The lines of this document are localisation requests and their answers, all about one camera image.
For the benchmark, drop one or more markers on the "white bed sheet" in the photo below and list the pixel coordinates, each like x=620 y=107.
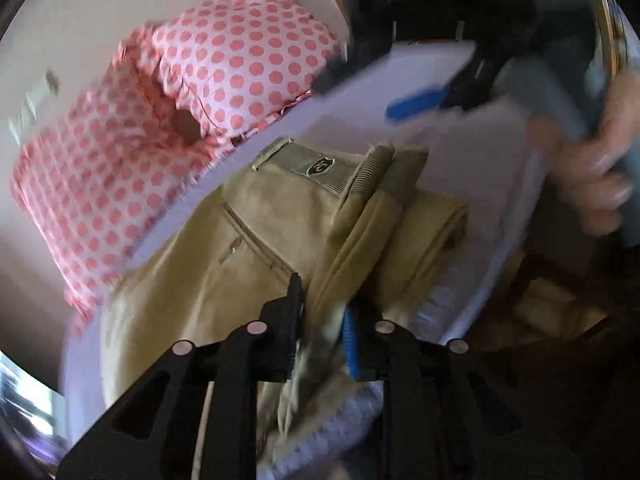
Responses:
x=450 y=160

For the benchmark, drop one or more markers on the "person's right hand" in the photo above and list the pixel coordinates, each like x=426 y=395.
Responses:
x=590 y=160

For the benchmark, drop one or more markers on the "pink polka dot pillow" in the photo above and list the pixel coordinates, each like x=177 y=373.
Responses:
x=245 y=55
x=95 y=175

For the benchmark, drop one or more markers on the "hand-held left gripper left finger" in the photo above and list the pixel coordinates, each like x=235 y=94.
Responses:
x=285 y=330

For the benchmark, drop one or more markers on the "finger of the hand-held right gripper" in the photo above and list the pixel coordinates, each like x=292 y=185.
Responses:
x=425 y=102
x=340 y=75

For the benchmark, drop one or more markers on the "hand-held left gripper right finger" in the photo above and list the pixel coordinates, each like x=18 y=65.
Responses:
x=353 y=345

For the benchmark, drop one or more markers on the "beige pants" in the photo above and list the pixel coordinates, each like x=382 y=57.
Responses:
x=270 y=240

